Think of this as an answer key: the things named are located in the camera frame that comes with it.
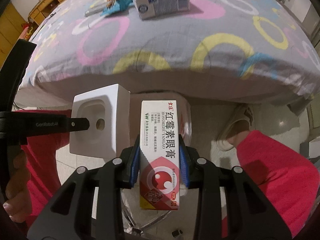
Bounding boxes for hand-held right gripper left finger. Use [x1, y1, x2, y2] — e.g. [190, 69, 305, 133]
[26, 134, 142, 240]

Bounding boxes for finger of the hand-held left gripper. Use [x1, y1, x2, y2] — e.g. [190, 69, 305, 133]
[67, 117, 90, 132]

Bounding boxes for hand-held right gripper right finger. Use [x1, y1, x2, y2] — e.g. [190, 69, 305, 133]
[179, 136, 293, 240]

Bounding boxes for white moulded paper tray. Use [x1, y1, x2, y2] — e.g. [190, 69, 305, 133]
[69, 84, 131, 158]

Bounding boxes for white and red medicine box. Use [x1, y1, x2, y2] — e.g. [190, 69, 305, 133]
[139, 100, 181, 211]

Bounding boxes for blue fish print snack wrapper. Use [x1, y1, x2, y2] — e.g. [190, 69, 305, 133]
[101, 0, 137, 17]

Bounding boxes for person's left hand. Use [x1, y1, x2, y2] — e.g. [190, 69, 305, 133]
[3, 152, 31, 222]

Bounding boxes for white shoe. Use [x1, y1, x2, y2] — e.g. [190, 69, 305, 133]
[216, 104, 255, 152]

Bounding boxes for red pants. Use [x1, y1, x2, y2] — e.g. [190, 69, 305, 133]
[10, 109, 320, 240]

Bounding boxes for yellow wooden cabinet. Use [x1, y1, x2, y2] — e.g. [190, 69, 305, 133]
[0, 2, 28, 47]

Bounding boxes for grey bed sheet with rings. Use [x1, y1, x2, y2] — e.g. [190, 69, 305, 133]
[19, 0, 320, 105]

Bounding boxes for wooden desk with drawers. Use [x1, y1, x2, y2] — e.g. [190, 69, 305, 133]
[27, 0, 75, 27]

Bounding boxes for blue and white carton box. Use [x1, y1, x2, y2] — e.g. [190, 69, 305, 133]
[132, 0, 190, 20]

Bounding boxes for chrome metal frame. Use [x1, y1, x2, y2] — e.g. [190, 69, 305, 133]
[124, 200, 177, 238]

